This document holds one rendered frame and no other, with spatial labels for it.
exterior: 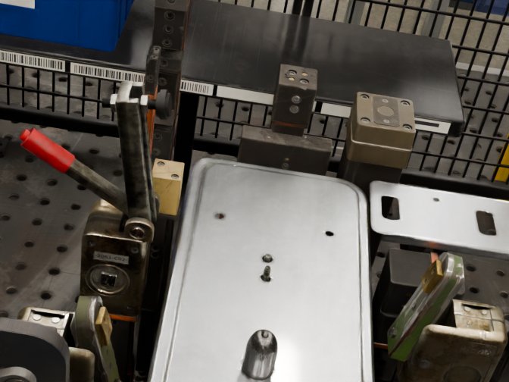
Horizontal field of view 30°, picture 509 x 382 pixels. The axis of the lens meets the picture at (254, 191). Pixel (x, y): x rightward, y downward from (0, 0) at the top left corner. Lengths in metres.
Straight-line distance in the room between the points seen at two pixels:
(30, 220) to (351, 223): 0.59
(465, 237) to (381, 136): 0.17
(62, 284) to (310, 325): 0.53
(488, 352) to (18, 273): 0.73
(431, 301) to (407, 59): 0.54
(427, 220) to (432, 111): 0.20
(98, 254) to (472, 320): 0.39
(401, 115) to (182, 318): 0.42
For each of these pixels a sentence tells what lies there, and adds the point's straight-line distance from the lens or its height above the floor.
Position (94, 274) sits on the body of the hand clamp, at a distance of 1.04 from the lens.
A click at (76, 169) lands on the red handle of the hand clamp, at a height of 1.12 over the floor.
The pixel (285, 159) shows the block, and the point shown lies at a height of 0.98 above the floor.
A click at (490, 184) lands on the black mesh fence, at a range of 1.68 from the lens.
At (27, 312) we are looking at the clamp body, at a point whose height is 1.07.
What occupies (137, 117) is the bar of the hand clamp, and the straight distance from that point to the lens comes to 0.90.
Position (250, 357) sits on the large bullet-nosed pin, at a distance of 0.93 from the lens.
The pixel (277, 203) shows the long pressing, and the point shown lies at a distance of 1.14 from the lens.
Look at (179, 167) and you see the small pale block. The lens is 1.06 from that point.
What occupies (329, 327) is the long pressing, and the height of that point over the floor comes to 1.00.
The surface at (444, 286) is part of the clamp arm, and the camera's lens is 0.95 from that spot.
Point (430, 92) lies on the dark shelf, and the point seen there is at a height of 1.03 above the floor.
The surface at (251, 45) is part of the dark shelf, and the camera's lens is 1.37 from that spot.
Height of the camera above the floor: 1.73
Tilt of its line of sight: 39 degrees down
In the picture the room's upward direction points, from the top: 11 degrees clockwise
